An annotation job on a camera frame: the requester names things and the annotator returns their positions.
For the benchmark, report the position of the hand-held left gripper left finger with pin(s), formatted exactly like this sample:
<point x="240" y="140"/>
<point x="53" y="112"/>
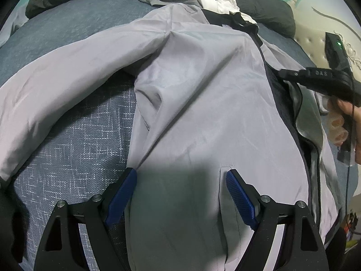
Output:
<point x="121" y="197"/>

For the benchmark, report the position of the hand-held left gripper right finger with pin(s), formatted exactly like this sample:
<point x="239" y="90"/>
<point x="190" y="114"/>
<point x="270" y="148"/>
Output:
<point x="239" y="200"/>

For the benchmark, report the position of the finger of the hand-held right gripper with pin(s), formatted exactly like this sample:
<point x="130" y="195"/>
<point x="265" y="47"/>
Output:
<point x="294" y="74"/>

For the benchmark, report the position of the lilac jacket with black cuffs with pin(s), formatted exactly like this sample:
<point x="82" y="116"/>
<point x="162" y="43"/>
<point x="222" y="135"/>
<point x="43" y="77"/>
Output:
<point x="203" y="90"/>

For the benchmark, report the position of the person's right hand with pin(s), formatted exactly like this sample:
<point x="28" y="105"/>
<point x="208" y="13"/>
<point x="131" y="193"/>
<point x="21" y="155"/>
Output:
<point x="337" y="124"/>

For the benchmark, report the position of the cream tufted headboard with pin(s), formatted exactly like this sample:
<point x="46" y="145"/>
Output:
<point x="313" y="42"/>

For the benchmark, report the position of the dark grey duvet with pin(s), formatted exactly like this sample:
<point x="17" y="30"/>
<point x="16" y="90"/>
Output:
<point x="270" y="8"/>

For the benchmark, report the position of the blue patterned bedspread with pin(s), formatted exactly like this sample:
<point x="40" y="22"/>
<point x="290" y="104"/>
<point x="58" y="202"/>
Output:
<point x="70" y="146"/>

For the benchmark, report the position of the white paper tag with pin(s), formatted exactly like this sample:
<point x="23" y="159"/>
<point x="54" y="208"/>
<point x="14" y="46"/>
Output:
<point x="352" y="156"/>

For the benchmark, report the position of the white jacket with black piping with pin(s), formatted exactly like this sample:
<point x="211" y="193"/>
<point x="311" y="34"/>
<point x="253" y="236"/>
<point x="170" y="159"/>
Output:
<point x="217" y="2"/>

